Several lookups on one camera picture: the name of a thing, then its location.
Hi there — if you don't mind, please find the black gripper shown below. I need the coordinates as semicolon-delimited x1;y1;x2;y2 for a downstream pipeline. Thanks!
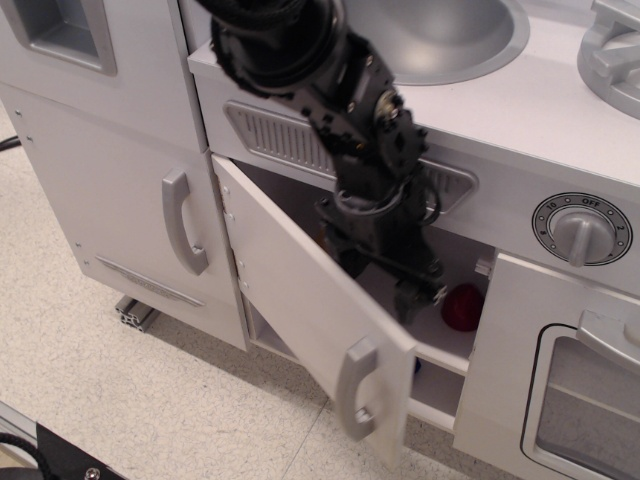
313;169;449;325

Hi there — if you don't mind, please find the white cabinet door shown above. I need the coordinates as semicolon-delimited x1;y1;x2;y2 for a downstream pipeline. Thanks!
212;156;416;469

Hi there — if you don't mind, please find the silver cabinet door handle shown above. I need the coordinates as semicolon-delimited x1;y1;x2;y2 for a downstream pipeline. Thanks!
335;337;377;441

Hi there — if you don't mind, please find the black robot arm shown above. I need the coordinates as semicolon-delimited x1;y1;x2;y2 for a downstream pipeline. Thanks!
204;1;446;324

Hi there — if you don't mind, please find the red toy object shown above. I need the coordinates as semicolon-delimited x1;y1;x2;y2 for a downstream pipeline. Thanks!
441;283;485;332

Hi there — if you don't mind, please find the white oven door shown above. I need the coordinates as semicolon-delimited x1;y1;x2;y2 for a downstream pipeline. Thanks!
454;254;639;479

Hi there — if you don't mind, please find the grey timer knob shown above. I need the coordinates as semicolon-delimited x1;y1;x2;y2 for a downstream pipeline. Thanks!
532;192;633;268

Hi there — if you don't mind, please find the silver vent panel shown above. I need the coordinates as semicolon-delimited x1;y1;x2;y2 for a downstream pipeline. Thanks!
223;101;479;215

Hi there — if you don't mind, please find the white toy kitchen body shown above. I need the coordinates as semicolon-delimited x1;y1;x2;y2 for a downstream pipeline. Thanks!
0;0;640;480

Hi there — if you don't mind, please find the silver sink basin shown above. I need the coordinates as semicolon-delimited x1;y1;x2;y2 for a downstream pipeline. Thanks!
344;0;530;86

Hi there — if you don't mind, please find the aluminium extrusion bar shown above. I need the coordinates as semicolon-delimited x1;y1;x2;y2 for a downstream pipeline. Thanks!
115;296;160;333

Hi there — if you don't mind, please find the silver fridge emblem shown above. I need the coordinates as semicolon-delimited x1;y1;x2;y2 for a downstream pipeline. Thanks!
95;255;205;308

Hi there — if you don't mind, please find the white fridge door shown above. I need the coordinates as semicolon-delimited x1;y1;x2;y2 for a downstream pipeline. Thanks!
1;85;248;349

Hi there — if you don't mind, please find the silver stove burner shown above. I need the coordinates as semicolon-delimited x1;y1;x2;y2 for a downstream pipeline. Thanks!
577;1;639;119

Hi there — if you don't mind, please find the silver ice dispenser recess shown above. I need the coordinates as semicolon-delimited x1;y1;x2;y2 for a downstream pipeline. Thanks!
1;0;117;76

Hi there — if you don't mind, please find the silver oven door handle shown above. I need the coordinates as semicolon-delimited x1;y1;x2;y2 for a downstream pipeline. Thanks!
576;310;639;363

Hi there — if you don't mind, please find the silver fridge door handle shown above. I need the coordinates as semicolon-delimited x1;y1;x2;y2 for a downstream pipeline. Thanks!
161;169;209;276

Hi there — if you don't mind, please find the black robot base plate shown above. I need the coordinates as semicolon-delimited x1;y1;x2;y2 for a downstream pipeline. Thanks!
0;399;132;480

